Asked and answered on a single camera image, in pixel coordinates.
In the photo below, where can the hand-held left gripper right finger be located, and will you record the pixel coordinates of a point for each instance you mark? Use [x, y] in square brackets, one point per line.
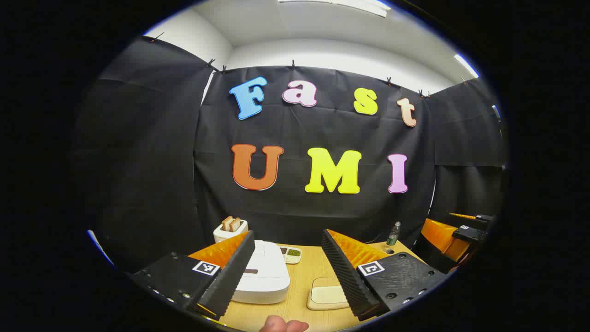
[348, 281]

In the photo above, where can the ceiling light panel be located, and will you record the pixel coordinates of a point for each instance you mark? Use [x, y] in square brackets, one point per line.
[341, 5]
[466, 66]

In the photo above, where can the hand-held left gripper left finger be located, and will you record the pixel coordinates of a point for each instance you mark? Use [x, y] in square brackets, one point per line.
[230, 276]

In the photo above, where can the clear glass tray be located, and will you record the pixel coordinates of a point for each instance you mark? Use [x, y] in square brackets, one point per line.
[318, 305]

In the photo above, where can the white rice cooker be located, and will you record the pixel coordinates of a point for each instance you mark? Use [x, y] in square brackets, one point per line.
[272, 276]

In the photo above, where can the toast slice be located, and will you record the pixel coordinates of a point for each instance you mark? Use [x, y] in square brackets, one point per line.
[235, 225]
[226, 223]

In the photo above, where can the white rice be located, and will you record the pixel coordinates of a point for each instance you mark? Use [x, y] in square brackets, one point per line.
[325, 295]

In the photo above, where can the clear plastic water bottle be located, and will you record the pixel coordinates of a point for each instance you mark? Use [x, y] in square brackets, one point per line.
[393, 237]

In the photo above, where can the white toaster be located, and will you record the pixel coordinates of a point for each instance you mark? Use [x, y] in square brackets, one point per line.
[223, 236]

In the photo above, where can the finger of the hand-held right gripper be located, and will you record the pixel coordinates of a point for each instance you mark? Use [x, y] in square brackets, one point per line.
[481, 217]
[440, 237]

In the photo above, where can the white divided grain dish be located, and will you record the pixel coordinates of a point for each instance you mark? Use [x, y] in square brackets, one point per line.
[291, 256]

